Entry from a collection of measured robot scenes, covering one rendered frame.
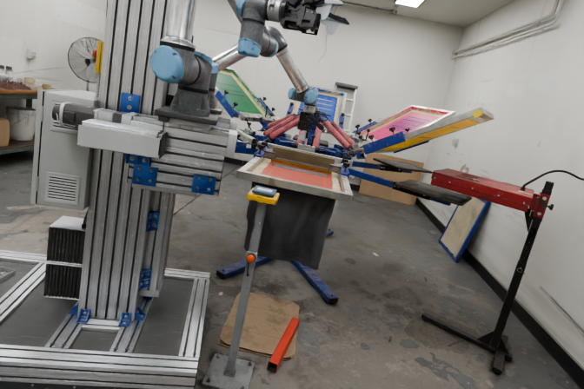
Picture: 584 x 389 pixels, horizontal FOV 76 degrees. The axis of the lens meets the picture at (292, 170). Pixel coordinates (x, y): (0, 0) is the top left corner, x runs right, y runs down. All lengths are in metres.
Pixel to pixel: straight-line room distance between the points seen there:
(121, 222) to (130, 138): 0.54
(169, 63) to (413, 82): 5.64
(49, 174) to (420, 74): 5.83
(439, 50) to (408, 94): 0.83
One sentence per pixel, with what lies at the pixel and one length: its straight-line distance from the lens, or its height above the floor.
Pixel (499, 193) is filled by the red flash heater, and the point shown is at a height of 1.08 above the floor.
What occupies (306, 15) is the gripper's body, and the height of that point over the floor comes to 1.65.
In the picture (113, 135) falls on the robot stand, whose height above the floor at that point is 1.15.
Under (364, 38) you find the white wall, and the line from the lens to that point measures 6.64.
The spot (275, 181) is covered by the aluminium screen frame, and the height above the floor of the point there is 0.98.
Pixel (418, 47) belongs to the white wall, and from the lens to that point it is 6.76.
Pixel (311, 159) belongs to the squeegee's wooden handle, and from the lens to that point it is 2.43.
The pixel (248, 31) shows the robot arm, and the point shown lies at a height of 1.57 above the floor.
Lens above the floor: 1.40
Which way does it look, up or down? 11 degrees down
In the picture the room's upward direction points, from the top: 12 degrees clockwise
